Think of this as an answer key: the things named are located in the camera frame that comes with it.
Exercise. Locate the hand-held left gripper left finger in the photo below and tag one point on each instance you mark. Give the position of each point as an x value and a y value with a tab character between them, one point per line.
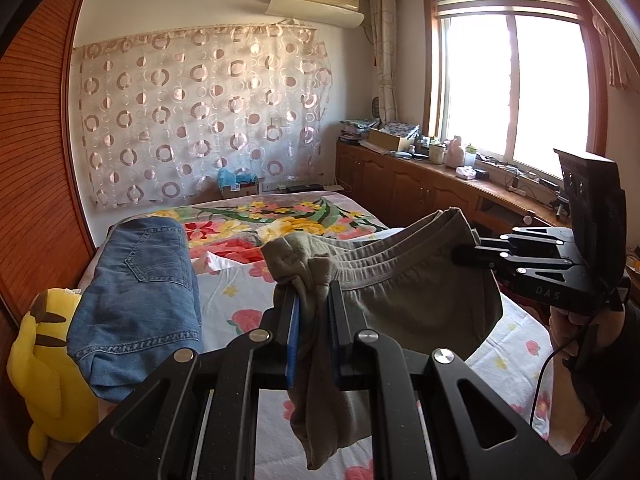
292	345

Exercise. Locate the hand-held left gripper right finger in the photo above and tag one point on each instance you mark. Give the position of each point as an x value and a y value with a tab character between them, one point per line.
336	320

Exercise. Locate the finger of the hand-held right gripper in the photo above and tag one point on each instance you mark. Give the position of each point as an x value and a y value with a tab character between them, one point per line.
480	258
530	239

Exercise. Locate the grey-green pants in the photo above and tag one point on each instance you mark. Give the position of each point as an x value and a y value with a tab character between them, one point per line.
425	300

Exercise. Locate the person's right forearm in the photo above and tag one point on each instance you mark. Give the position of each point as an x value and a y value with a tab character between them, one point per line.
615	360

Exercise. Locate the person's right hand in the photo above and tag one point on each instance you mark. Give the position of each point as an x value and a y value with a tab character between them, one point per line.
562	332

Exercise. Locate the small black box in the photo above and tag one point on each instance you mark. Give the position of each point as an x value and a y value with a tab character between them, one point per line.
482	174

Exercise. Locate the wooden cabinet counter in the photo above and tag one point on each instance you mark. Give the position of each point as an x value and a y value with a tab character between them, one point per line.
400	190

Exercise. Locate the pale pink jug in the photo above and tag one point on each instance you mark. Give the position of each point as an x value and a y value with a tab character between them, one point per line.
455	152

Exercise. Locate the white lidded container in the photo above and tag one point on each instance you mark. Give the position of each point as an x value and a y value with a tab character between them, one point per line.
437	152

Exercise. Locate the bed with floral sheet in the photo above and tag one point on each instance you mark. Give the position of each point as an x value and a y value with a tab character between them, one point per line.
280	220

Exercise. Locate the open cardboard box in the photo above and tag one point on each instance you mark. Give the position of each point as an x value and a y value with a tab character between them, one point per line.
387	140

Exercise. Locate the blue floral printed cloth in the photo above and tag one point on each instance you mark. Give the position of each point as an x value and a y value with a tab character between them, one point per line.
402	129

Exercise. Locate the small printed cardboard box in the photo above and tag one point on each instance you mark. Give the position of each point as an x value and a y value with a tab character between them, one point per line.
242	191

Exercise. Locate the wood-framed window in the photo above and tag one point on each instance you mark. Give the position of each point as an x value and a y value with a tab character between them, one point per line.
475	85

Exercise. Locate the folded blue jeans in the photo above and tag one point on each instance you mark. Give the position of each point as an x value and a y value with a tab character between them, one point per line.
135	300

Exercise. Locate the blue plastic bag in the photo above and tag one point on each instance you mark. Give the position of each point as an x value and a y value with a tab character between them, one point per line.
235	177

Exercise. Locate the stack of printed packets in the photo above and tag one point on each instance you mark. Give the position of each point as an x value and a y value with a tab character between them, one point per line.
357	130

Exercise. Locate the beige patterned curtain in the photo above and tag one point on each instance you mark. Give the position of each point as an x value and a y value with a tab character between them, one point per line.
612	55
385	50

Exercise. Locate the sheer circle-pattern curtain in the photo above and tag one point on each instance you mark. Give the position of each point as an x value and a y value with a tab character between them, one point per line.
200	110

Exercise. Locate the yellow plush toy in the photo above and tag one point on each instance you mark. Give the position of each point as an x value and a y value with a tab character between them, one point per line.
40	360

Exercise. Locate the white air conditioner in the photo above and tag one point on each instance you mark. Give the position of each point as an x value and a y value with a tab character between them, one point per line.
315	2

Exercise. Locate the wooden slatted wardrobe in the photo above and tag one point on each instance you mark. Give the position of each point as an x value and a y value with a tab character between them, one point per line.
35	160

